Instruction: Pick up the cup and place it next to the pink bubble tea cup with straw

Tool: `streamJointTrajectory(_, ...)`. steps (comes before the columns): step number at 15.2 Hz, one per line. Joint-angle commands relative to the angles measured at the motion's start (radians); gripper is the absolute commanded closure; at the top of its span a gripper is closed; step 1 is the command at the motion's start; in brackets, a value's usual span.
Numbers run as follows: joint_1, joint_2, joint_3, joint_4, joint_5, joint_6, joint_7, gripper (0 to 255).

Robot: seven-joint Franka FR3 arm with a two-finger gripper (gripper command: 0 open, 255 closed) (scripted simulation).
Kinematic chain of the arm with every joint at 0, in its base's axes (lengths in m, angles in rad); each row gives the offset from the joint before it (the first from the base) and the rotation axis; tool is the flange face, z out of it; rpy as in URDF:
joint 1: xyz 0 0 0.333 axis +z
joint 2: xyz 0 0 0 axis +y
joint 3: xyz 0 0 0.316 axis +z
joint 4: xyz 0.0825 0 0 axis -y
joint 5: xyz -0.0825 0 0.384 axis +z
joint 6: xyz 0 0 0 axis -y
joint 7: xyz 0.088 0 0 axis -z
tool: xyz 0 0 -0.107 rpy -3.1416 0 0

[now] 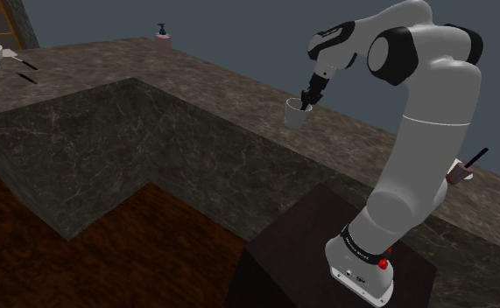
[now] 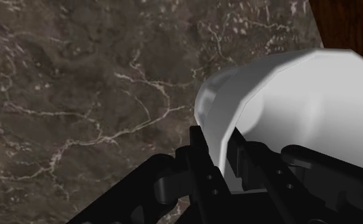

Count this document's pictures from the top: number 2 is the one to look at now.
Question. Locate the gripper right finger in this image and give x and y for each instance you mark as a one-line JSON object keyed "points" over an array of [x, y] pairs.
{"points": [[308, 180]]}

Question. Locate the white cup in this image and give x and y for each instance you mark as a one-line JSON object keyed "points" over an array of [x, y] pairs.
{"points": [[308, 102]]}

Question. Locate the brown wooden furniture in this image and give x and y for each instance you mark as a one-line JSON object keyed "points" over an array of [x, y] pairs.
{"points": [[348, 24]]}

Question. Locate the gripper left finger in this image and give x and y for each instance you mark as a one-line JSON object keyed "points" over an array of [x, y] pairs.
{"points": [[196, 173]]}

